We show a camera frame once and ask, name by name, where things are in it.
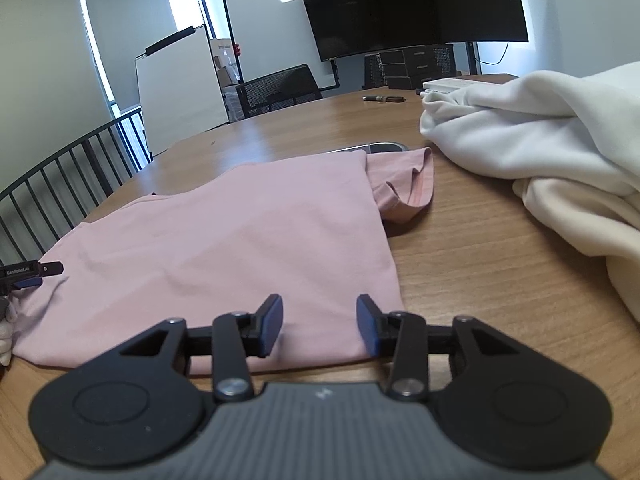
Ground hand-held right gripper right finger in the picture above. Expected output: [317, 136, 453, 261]
[356, 294, 523, 402]

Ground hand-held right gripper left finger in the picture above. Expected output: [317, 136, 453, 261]
[119, 294, 285, 403]

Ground pink shirt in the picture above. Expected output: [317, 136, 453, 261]
[10, 146, 436, 376]

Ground person's left hand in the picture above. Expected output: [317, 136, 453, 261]
[0, 297, 18, 367]

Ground black metal railing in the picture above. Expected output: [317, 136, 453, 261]
[0, 110, 151, 266]

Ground grey roller blind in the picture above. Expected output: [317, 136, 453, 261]
[80, 0, 176, 108]
[0, 0, 113, 196]

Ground small flipchart whiteboard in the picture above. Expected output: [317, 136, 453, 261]
[134, 24, 231, 157]

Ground black mesh office chair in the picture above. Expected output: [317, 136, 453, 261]
[363, 42, 456, 92]
[235, 64, 323, 120]

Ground cream garment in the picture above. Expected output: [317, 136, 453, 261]
[512, 175, 640, 323]

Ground white garment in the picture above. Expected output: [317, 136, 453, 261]
[419, 60, 640, 198]

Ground white keyboard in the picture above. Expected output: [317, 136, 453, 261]
[422, 76, 481, 95]

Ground large black-framed whiteboard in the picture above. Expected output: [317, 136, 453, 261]
[221, 0, 341, 98]

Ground large black TV screen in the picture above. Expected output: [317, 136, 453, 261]
[290, 0, 530, 62]

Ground silver table cable grommet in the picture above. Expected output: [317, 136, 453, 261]
[327, 141, 410, 155]

